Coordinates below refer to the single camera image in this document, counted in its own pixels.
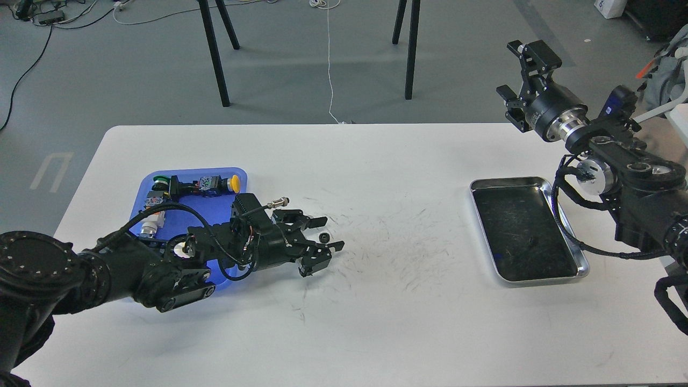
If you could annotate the silver metal tray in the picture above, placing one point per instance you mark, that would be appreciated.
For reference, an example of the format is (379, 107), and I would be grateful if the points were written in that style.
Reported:
(527, 246)

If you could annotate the silver industrial part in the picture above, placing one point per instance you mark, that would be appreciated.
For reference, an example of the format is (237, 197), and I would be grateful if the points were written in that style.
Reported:
(153, 222)

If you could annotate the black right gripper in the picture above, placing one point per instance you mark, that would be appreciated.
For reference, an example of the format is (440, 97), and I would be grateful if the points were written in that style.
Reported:
(556, 112)

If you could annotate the yellow push button switch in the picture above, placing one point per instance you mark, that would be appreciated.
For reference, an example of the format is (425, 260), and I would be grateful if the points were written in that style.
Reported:
(207, 186)

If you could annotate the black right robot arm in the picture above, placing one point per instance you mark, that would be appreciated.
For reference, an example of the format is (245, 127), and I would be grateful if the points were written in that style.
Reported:
(607, 168)

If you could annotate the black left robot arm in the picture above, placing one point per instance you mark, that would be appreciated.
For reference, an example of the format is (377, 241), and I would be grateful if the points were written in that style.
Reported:
(43, 277)

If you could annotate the black tripod legs left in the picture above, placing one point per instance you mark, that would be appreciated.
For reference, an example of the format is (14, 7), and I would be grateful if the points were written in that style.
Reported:
(213, 47)

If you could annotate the blue plastic tray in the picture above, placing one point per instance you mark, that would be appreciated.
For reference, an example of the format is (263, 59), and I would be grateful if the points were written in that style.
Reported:
(215, 209)

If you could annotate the grey backpack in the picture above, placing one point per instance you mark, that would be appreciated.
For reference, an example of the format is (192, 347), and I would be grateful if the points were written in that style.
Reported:
(664, 77)

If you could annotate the black tripod legs right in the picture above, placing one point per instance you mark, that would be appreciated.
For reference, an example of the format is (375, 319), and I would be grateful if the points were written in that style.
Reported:
(412, 41)

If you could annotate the green push button switch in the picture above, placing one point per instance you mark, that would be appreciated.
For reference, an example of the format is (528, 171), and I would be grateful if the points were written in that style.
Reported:
(161, 183)

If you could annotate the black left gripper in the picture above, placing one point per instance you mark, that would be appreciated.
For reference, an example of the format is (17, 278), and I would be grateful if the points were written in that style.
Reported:
(277, 237)

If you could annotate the white chair frame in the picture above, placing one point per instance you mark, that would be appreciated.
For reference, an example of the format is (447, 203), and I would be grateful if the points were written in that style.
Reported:
(666, 108)

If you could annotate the black tripod legs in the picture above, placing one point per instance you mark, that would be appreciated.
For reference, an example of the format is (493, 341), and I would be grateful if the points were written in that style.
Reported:
(412, 41)
(213, 47)

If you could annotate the white box on floor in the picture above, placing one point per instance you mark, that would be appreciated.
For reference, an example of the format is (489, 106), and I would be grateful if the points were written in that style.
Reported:
(610, 9)

